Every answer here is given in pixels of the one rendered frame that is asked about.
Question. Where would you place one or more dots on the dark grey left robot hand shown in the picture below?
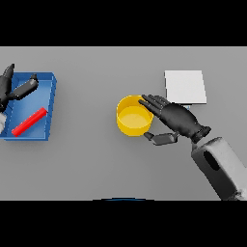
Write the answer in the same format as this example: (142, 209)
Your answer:
(6, 84)

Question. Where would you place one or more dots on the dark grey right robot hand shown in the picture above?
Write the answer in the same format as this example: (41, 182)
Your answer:
(178, 118)

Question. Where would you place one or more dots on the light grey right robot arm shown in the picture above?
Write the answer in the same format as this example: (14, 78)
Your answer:
(222, 169)

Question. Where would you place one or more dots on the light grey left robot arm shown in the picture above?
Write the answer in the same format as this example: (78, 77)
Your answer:
(1, 122)

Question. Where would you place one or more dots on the pale square measuring scale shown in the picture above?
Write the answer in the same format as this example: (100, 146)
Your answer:
(185, 87)

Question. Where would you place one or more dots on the red beaker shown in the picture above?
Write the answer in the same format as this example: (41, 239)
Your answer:
(29, 121)

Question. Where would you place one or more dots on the yellow bowl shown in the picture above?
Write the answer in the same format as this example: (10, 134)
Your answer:
(134, 116)

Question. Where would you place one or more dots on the blue tray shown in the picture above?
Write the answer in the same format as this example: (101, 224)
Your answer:
(32, 106)

